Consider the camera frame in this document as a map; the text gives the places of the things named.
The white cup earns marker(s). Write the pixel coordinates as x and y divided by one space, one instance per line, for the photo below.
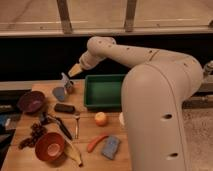
121 119

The orange carrot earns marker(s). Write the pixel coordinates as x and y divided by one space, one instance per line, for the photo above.
93 143

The dark grape bunch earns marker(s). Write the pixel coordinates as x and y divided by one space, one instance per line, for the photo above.
37 131

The small grey towel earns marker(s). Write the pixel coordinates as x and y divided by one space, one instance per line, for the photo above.
65 80

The yellow banana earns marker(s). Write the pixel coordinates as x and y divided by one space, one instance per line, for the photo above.
72 152

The blue grey flat pad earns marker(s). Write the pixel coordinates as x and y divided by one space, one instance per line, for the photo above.
59 94

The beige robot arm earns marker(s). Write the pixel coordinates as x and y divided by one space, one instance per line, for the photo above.
152 95

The green plastic tray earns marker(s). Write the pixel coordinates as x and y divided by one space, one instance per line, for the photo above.
103 91

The purple bowl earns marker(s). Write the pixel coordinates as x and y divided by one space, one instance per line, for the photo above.
31 101

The red yellow apple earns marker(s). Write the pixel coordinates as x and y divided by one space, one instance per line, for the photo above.
101 119

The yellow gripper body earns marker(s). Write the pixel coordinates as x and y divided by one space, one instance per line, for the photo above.
75 70

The orange red bowl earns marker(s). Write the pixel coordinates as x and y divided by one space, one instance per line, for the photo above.
49 147

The black rectangular block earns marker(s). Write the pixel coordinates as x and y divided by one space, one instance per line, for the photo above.
64 108

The small metal cup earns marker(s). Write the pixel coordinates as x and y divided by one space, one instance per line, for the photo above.
70 88

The metal spoon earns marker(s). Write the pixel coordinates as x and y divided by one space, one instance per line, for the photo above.
77 118

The blue sponge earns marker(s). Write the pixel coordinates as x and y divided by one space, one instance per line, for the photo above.
110 147

